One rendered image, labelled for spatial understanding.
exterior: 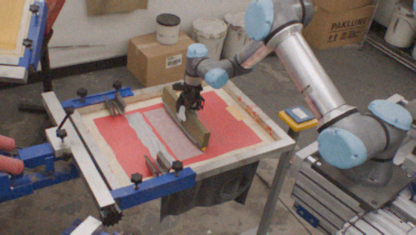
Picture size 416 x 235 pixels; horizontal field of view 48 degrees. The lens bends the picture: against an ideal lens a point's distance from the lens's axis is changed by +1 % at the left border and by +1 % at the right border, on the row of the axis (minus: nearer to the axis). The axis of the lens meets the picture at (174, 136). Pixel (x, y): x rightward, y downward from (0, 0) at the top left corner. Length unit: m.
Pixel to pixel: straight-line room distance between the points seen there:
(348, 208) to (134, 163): 0.79
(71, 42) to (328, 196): 2.80
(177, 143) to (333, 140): 0.81
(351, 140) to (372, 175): 0.24
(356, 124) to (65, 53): 3.00
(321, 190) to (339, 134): 0.35
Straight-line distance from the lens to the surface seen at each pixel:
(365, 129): 1.28
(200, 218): 2.88
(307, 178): 1.56
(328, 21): 4.82
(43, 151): 1.73
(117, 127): 1.95
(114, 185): 1.65
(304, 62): 1.31
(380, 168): 1.43
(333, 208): 1.55
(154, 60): 3.78
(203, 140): 1.82
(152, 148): 1.84
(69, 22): 3.82
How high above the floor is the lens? 2.18
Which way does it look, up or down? 40 degrees down
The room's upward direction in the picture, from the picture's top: 6 degrees clockwise
